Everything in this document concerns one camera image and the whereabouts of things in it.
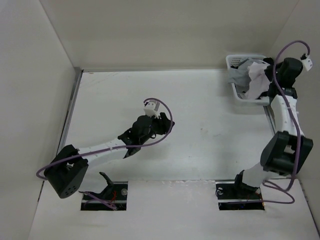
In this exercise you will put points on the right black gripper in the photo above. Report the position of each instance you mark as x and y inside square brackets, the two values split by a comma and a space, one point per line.
[268, 71]

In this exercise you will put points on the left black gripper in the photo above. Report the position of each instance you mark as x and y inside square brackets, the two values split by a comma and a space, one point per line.
[163, 123]

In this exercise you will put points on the white tank top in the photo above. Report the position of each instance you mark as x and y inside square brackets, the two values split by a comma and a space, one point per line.
[259, 82]

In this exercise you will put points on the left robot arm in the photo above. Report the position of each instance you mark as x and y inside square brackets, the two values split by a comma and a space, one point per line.
[68, 172]

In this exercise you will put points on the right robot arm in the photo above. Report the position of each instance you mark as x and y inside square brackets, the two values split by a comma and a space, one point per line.
[286, 152]

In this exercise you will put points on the grey tank top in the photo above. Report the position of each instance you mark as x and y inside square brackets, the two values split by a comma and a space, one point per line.
[240, 75]

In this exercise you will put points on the white plastic laundry basket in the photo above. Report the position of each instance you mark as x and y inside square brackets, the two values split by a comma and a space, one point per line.
[238, 94]

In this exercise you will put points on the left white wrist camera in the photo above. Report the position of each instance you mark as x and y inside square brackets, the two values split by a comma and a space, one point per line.
[151, 108]

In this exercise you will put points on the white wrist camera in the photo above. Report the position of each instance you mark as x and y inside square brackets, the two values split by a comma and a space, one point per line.
[151, 108]
[306, 62]

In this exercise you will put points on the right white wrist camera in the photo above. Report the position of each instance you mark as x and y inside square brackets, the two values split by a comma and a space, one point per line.
[306, 62]

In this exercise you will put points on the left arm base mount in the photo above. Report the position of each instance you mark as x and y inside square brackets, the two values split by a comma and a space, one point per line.
[112, 198]

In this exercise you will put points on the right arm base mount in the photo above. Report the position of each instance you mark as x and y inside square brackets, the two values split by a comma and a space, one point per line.
[231, 200]

